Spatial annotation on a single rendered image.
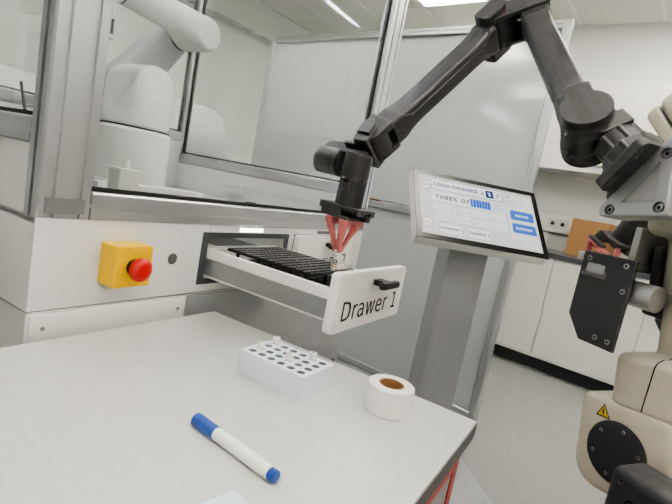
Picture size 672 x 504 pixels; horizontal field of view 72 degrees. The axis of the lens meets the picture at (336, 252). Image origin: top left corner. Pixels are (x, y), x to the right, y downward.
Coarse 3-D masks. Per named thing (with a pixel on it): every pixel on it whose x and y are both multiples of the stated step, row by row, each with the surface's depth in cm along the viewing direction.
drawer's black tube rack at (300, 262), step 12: (240, 252) 98; (252, 252) 100; (264, 252) 103; (276, 252) 106; (288, 252) 109; (264, 264) 105; (276, 264) 93; (288, 264) 94; (300, 264) 97; (312, 264) 99; (324, 264) 102; (300, 276) 99; (324, 276) 97
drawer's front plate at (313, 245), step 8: (296, 240) 122; (304, 240) 123; (312, 240) 127; (320, 240) 130; (328, 240) 134; (352, 240) 146; (296, 248) 122; (304, 248) 124; (312, 248) 128; (320, 248) 131; (328, 248) 135; (344, 248) 143; (320, 256) 132; (328, 256) 136; (344, 256) 144
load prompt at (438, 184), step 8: (432, 184) 173; (440, 184) 174; (448, 184) 176; (456, 184) 177; (464, 184) 178; (456, 192) 174; (464, 192) 175; (472, 192) 176; (480, 192) 178; (488, 192) 179; (496, 192) 180; (496, 200) 177
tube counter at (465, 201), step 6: (462, 198) 174; (468, 198) 174; (462, 204) 172; (468, 204) 173; (474, 204) 174; (480, 204) 174; (486, 204) 175; (492, 204) 176; (498, 204) 177; (492, 210) 174; (498, 210) 175; (504, 210) 176
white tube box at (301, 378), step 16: (240, 352) 72; (256, 352) 72; (272, 352) 74; (304, 352) 76; (240, 368) 72; (256, 368) 70; (272, 368) 69; (288, 368) 69; (304, 368) 69; (320, 368) 70; (272, 384) 69; (288, 384) 67; (304, 384) 66; (320, 384) 70
